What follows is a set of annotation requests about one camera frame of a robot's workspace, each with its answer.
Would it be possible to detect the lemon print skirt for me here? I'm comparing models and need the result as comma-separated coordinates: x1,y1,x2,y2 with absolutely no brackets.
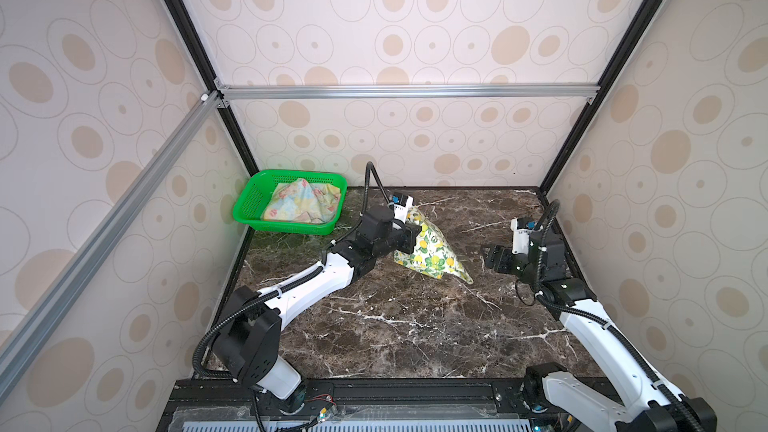
393,207,473,285

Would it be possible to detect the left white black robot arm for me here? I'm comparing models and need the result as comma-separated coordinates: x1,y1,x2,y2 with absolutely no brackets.
192,195,421,409

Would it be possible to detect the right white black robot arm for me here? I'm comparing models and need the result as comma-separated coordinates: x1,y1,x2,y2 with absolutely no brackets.
482,226,717,431

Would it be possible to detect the pastel floral skirt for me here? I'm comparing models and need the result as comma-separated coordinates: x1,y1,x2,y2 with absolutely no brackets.
261,178,341,224

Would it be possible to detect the green plastic basket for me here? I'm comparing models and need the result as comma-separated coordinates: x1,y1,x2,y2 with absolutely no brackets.
232,169,348,236

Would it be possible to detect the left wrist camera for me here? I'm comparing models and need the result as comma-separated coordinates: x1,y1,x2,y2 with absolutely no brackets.
391,193,414,223

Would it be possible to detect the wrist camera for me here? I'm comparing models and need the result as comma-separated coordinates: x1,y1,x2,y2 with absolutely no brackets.
510,217,536,255
391,193,414,223

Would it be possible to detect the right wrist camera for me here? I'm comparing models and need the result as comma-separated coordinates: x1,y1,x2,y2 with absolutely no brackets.
510,217,536,255

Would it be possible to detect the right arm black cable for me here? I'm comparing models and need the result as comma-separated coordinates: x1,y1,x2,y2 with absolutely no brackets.
514,199,691,432

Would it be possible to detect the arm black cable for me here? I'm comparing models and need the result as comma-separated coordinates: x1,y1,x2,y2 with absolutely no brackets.
191,161,394,379
514,199,691,432

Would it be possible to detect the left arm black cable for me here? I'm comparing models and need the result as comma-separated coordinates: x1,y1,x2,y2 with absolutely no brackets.
191,161,394,379

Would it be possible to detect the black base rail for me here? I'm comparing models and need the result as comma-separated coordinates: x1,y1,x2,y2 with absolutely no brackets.
155,376,673,432

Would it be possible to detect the back aluminium rail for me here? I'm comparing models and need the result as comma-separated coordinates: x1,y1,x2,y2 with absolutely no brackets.
202,82,600,105

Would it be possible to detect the aluminium rail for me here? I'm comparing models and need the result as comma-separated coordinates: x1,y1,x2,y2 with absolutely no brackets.
1,90,223,401
202,82,600,105

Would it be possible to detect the right black frame post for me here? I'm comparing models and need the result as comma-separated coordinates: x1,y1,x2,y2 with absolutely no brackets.
538,0,665,199

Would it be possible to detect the black frame post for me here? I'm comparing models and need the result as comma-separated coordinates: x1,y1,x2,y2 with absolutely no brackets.
538,0,665,199
139,0,260,176

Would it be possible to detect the left black frame post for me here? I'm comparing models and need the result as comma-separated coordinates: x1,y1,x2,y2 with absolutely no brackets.
139,0,260,176

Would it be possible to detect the left aluminium rail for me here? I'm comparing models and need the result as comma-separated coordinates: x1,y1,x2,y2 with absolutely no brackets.
1,90,223,401

